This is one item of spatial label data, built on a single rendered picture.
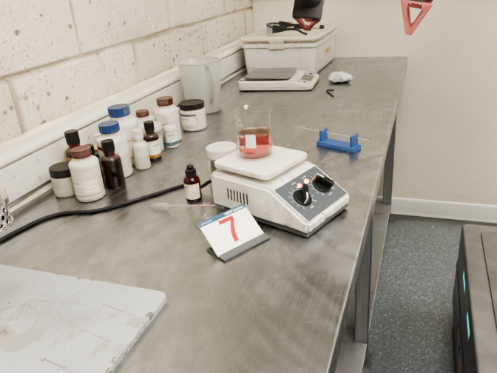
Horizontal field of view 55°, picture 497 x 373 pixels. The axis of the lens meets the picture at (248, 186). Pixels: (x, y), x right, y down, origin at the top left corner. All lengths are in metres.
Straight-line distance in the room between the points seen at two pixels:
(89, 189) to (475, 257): 1.04
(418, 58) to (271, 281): 1.67
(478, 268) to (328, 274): 0.82
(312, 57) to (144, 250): 1.24
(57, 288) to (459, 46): 1.85
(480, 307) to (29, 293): 0.99
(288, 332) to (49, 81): 0.77
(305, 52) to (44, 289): 1.37
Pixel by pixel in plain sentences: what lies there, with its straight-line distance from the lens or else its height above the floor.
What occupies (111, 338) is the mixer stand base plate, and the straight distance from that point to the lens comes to 0.59.
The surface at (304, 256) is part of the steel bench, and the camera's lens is 0.70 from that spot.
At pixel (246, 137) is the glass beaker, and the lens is 0.79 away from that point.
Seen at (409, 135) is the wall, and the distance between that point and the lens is 2.29.
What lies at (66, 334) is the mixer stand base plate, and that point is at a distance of 0.62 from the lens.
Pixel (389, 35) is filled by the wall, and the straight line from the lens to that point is 2.19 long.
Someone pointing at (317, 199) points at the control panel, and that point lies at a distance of 0.77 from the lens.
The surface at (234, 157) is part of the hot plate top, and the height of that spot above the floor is 0.84.
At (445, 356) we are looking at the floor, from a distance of 1.69.
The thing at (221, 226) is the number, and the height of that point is 0.78.
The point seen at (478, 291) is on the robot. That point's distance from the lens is 1.35.
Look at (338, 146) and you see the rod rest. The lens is 1.09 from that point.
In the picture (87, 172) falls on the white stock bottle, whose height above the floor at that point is 0.81.
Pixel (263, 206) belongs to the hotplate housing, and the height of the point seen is 0.79.
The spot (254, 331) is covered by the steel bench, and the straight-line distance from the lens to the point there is 0.58.
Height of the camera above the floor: 1.13
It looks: 24 degrees down
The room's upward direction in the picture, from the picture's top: 4 degrees counter-clockwise
